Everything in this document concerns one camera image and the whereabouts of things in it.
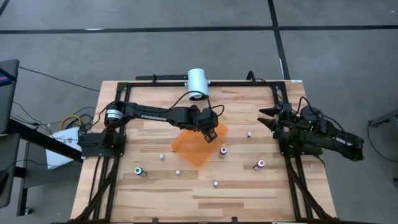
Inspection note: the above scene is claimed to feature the dark grey monitor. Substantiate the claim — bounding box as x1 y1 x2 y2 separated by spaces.
0 58 20 134
0 133 21 208

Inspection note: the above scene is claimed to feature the black stand post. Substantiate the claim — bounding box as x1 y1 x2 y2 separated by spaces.
17 141 35 217

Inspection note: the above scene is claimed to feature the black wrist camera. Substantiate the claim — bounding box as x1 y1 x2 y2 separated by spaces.
203 129 218 144
279 101 293 114

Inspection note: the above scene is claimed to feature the black table cable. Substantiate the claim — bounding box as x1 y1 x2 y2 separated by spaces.
246 70 285 102

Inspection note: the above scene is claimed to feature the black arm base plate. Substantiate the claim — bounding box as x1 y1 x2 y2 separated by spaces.
278 136 323 156
77 130 127 158

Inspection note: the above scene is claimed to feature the black desk beam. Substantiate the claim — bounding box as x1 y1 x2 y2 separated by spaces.
6 119 84 162

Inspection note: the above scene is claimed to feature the black left wrist camera cable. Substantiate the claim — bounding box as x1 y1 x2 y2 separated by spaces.
167 90 225 119

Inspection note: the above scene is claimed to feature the white cylinder tube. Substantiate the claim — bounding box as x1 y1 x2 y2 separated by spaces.
185 68 211 101

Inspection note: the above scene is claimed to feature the thin black floor cable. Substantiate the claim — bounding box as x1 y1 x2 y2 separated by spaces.
367 120 398 163
18 66 101 93

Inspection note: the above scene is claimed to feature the grey furniture piece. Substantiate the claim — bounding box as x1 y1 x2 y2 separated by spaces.
369 108 398 129

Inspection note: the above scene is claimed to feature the yellow cable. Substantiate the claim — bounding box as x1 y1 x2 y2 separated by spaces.
60 114 82 131

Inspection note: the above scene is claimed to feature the black cable bundle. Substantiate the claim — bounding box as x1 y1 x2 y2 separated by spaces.
11 101 105 131

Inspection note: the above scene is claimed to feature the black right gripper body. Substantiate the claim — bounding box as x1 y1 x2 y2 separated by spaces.
272 104 292 140

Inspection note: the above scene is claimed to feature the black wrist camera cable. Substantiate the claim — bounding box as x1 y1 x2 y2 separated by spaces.
295 96 351 141
167 90 225 119

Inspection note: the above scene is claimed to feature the translucent orange plastic tray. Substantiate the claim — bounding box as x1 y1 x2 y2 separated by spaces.
170 123 229 169

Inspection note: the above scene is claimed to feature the flat black bar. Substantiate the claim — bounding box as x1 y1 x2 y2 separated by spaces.
135 73 189 82

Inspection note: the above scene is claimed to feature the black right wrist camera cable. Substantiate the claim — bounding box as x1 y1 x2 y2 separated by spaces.
295 96 351 141

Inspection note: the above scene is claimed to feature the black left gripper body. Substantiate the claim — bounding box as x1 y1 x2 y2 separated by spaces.
200 108 219 133

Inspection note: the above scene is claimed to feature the white paper sheet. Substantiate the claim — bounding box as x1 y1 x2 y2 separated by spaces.
45 126 83 170

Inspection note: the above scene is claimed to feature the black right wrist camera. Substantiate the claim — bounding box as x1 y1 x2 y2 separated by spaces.
279 101 293 114

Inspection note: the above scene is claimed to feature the black aluminium table frame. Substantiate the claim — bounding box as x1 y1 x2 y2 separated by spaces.
72 80 340 224

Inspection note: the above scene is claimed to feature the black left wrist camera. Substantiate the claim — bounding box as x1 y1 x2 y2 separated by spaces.
203 129 218 144

